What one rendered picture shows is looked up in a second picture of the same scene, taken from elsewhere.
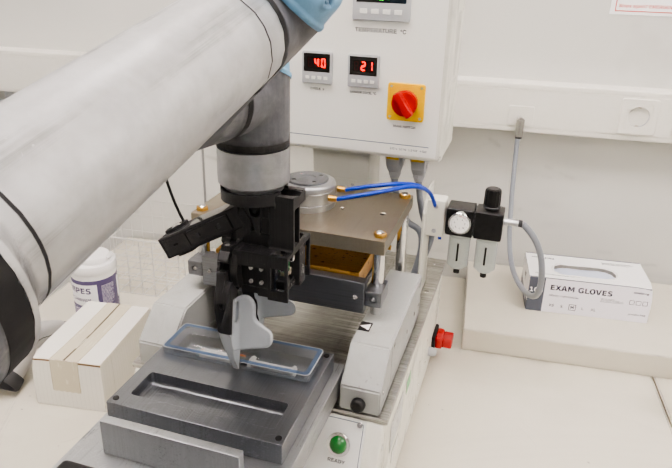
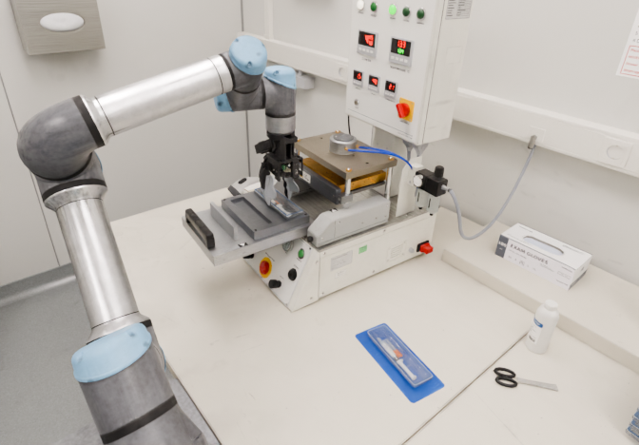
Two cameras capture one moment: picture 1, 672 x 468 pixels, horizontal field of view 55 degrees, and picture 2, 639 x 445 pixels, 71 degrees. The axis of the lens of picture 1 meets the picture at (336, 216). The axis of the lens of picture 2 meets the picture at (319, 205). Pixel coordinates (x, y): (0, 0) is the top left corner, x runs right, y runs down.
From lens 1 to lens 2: 68 cm
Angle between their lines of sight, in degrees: 34
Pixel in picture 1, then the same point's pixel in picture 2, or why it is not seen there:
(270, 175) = (278, 127)
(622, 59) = (620, 108)
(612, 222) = (594, 223)
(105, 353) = not seen: hidden behind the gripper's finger
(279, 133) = (282, 110)
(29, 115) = (119, 91)
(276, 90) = (280, 92)
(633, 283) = (568, 261)
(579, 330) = (513, 276)
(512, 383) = (449, 284)
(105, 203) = (130, 115)
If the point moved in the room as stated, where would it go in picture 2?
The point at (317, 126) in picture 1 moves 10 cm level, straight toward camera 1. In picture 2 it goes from (372, 113) to (354, 122)
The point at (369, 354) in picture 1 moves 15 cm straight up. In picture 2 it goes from (322, 221) to (325, 168)
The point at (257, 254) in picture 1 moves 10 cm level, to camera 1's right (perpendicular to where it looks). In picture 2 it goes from (272, 159) to (302, 169)
